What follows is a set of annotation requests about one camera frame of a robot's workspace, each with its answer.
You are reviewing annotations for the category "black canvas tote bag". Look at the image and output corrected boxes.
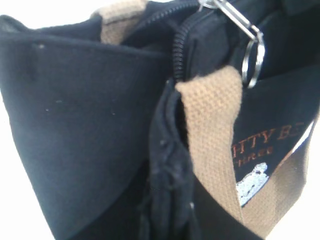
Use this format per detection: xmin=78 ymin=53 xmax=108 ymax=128
xmin=0 ymin=0 xmax=320 ymax=240

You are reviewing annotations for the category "silver zipper pull key ring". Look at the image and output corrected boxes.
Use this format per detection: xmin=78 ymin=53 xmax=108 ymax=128
xmin=199 ymin=0 xmax=266 ymax=89

